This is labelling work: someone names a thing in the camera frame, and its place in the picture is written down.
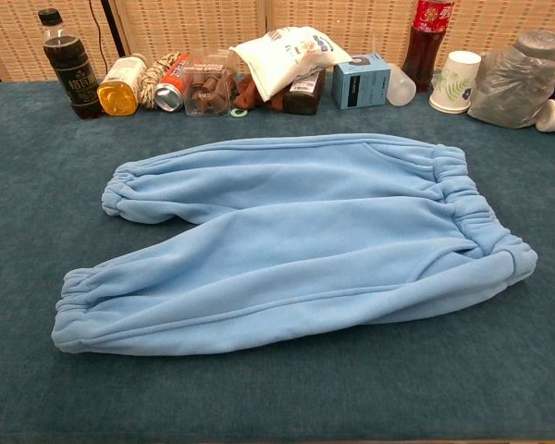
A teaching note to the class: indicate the grey bag roll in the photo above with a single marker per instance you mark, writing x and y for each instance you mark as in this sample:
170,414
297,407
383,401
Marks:
538,44

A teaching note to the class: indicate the clear box of brown capsules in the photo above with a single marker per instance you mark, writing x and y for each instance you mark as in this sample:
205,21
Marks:
208,88

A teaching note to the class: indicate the yellow juice bottle white label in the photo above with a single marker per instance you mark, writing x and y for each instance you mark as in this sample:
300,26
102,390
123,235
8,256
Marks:
120,78

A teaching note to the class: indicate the white printed pouch bag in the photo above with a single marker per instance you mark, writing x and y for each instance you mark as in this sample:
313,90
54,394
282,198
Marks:
277,65

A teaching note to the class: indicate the woven bamboo folding screen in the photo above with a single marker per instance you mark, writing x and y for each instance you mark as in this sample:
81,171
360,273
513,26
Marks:
189,23

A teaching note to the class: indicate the cola bottle red cap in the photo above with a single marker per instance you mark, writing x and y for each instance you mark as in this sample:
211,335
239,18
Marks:
423,51

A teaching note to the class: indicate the orange drink can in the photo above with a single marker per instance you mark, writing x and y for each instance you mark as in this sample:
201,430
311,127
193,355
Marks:
171,90

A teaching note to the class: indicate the light blue fleece pants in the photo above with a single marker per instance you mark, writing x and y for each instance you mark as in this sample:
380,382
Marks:
282,231

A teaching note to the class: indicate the black tripod stand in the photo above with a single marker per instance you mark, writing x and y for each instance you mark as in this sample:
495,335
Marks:
113,28

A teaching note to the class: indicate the white paper cup leaf print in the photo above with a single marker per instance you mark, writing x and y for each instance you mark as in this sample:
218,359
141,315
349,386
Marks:
453,83

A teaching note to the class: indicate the teal table mat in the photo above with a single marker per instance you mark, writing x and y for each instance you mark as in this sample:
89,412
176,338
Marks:
277,393

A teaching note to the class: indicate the light blue carton box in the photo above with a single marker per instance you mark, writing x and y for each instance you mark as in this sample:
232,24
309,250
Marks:
358,83

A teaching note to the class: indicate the dark brown barcode box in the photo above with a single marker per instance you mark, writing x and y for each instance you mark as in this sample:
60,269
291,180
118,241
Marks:
303,94

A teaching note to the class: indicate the dark tea bottle black cap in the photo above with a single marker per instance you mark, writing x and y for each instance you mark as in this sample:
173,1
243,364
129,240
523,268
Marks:
71,69

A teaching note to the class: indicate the grey plastic bag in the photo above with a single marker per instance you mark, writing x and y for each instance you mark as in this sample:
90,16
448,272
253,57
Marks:
509,92

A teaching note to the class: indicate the reddish brown cloth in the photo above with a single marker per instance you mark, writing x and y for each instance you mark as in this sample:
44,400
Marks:
247,94

